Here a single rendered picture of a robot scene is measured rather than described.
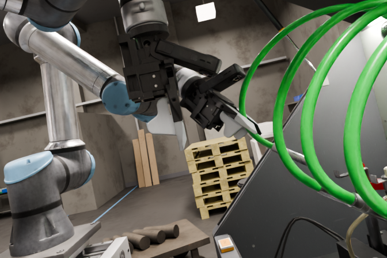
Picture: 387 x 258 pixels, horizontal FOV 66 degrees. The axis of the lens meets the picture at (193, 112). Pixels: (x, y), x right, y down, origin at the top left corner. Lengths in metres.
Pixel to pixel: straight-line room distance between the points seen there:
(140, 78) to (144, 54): 0.05
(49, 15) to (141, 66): 0.20
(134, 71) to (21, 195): 0.49
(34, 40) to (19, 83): 9.40
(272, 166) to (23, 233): 0.65
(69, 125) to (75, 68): 0.25
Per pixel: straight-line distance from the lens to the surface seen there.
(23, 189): 0.86
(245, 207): 0.87
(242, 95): 0.67
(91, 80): 0.74
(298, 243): 0.94
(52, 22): 0.62
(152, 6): 0.52
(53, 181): 0.88
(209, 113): 0.69
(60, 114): 0.97
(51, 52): 0.82
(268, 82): 8.69
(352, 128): 0.31
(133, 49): 0.52
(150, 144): 8.30
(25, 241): 0.87
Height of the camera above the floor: 1.25
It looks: 3 degrees up
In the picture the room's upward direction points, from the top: 12 degrees counter-clockwise
